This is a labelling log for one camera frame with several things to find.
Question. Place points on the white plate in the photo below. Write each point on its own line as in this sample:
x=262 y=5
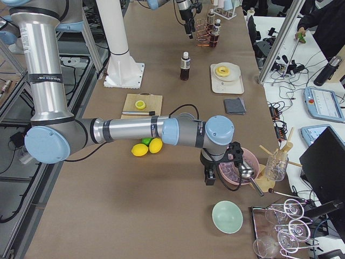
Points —
x=235 y=71

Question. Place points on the wine glass rack tray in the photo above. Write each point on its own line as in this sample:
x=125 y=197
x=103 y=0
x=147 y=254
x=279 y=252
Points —
x=263 y=228

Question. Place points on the black thermos bottle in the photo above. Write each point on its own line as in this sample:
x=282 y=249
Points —
x=328 y=71

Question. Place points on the steel ice scoop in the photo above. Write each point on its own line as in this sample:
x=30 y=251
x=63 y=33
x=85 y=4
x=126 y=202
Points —
x=246 y=172

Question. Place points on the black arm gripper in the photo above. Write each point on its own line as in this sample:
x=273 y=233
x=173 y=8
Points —
x=206 y=163

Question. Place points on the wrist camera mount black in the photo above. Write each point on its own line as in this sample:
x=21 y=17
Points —
x=234 y=153

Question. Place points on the wooden cutting board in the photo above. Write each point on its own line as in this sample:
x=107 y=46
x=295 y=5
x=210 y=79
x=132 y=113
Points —
x=153 y=103

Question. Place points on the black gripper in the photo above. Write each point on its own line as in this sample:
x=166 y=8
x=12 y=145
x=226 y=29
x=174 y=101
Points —
x=185 y=15

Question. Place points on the steel muddler black tip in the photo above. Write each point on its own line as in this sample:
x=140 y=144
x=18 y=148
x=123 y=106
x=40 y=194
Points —
x=150 y=113

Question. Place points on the copper wire bottle rack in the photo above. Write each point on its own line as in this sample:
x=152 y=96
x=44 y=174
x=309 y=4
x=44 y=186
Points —
x=202 y=36

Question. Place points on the mint green bowl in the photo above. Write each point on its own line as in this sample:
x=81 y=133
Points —
x=227 y=217

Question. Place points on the tea bottle front rack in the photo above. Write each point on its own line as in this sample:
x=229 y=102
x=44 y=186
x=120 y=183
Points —
x=210 y=19

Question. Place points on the tea bottle rack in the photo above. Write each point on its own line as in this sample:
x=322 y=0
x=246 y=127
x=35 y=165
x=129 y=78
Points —
x=210 y=19
x=215 y=32

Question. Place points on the aluminium frame post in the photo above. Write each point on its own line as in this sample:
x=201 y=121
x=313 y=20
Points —
x=282 y=35

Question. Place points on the half lemon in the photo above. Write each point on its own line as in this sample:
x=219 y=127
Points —
x=140 y=104

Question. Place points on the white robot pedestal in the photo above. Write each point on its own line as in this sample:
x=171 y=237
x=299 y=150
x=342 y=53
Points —
x=122 y=71

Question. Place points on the green lime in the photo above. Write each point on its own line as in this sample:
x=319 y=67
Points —
x=146 y=141

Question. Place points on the blue teach pendant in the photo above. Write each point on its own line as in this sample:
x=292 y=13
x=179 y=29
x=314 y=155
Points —
x=311 y=133
x=323 y=104

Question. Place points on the black laptop monitor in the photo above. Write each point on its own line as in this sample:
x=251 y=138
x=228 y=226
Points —
x=323 y=166

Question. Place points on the tea bottle rear rack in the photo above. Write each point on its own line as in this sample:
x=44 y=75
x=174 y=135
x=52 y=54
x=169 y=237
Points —
x=215 y=32

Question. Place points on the beige serving tray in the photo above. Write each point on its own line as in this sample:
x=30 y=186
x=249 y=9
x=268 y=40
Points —
x=222 y=87

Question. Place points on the wooden mug tree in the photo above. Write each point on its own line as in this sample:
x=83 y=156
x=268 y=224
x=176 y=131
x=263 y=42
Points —
x=287 y=147

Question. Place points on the tea bottle dark liquid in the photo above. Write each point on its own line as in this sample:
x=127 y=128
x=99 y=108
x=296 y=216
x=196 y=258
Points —
x=185 y=66

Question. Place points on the white wire cup rack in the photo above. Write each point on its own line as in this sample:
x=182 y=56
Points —
x=225 y=8

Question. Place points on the grey folded cloth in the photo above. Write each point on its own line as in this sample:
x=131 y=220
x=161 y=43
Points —
x=234 y=106

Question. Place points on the glass mug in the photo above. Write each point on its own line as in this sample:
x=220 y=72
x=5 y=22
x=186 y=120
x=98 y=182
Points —
x=276 y=166

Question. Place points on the person in black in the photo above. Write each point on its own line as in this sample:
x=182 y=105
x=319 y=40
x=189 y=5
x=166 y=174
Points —
x=329 y=23

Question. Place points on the glazed donut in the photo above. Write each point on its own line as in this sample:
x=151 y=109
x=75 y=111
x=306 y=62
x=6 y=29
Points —
x=222 y=71

